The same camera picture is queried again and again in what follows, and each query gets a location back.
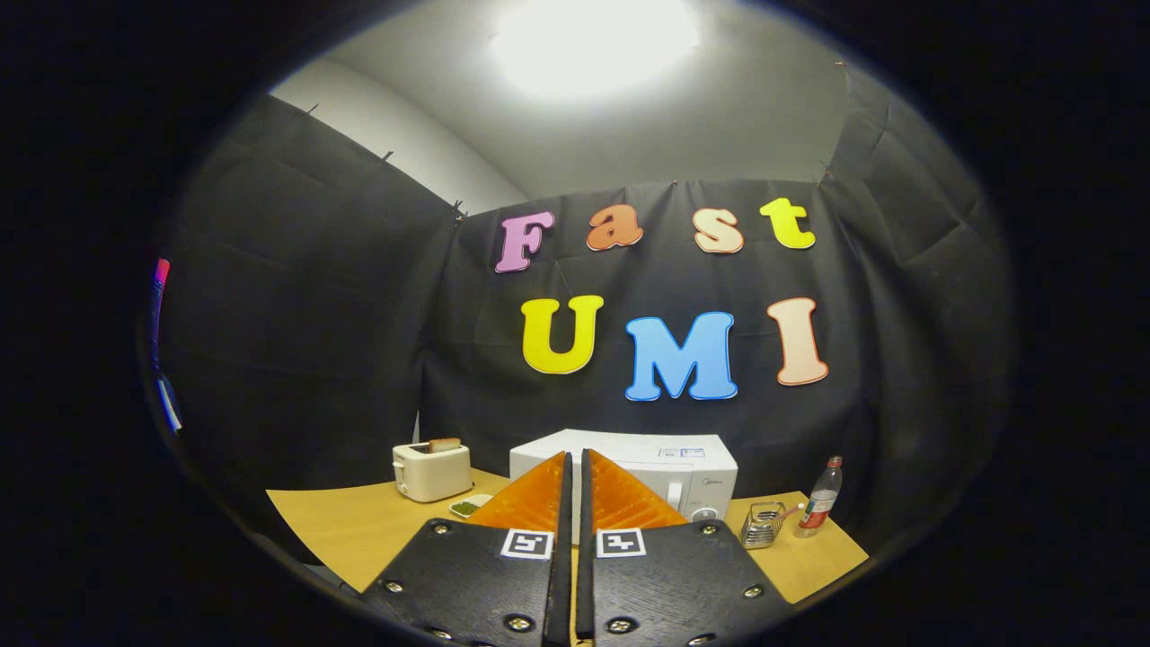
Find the computer monitor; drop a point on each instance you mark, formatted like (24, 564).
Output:
(160, 305)

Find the ceiling light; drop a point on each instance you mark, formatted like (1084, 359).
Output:
(593, 45)

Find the red label plastic bottle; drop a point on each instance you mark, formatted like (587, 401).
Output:
(819, 503)

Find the red striped straw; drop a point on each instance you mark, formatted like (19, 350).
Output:
(792, 512)

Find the white divided bean dish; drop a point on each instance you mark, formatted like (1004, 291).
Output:
(467, 507)

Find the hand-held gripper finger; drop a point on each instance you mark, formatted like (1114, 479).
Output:
(564, 584)
(585, 584)

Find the cream toaster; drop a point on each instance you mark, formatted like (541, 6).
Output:
(431, 474)

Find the toast slice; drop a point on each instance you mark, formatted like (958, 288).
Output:
(444, 445)

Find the white toaster oven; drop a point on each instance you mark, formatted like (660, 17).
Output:
(647, 449)

